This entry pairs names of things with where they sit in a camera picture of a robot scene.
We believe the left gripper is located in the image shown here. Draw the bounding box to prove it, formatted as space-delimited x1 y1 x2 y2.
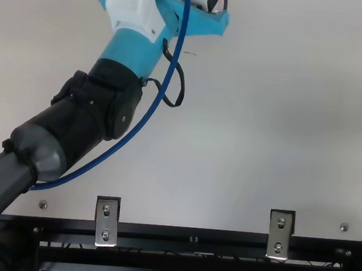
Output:
91 0 233 86

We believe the black cable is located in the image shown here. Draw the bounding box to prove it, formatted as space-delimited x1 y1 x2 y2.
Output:
141 37 189 109

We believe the blue cable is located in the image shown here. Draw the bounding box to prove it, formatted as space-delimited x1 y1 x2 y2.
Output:
31 0 193 203

